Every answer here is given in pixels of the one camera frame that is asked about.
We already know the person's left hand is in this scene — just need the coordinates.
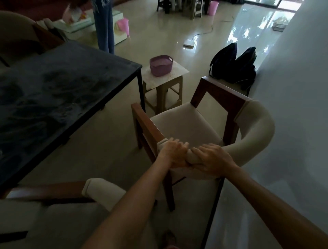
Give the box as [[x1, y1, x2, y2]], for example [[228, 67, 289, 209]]
[[156, 137, 190, 169]]

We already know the person's right hand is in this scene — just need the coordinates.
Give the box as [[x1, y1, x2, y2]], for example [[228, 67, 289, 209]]
[[191, 143, 239, 178]]

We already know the beige cushioned wooden chair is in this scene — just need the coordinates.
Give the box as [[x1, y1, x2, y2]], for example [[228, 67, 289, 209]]
[[0, 10, 65, 68], [131, 76, 276, 212], [0, 178, 127, 249]]

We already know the circle-pattern placemat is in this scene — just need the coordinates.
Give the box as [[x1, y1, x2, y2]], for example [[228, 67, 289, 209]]
[[141, 59, 190, 91]]

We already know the person's right forearm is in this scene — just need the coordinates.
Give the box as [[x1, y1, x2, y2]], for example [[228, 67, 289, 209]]
[[223, 165, 328, 249]]

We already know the person's left forearm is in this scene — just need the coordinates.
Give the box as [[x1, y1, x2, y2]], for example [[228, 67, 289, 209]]
[[82, 158, 172, 249]]

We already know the black dining table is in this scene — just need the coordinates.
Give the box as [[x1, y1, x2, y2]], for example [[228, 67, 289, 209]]
[[0, 40, 147, 192]]

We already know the beige plastic stool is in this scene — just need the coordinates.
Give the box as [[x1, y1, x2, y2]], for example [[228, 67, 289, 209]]
[[142, 76, 184, 115], [182, 0, 205, 20]]

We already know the purple plastic basket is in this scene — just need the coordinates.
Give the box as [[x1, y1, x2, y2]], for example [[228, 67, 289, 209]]
[[149, 54, 174, 77]]

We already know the pink plastic pitcher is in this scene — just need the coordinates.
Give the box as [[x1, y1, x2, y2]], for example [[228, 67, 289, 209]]
[[117, 18, 131, 36]]

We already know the gray floor tray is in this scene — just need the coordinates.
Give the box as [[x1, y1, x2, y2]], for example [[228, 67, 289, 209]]
[[272, 22, 289, 32]]

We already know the dark plastic stool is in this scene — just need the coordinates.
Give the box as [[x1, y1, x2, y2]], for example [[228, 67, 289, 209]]
[[156, 0, 172, 14]]

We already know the pink plastic bucket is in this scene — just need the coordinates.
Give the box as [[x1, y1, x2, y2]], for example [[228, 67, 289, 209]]
[[207, 1, 220, 16]]

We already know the glass sliding door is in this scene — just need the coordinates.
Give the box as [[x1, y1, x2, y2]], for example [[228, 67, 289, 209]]
[[241, 0, 305, 12]]

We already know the pink white cloth bundle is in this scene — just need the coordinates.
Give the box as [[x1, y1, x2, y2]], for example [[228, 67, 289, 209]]
[[63, 3, 87, 24]]

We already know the dark brown sofa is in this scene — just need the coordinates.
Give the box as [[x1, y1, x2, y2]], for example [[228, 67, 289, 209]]
[[0, 0, 93, 22]]

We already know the white power cable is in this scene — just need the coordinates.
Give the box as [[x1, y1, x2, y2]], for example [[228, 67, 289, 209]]
[[192, 16, 235, 40]]

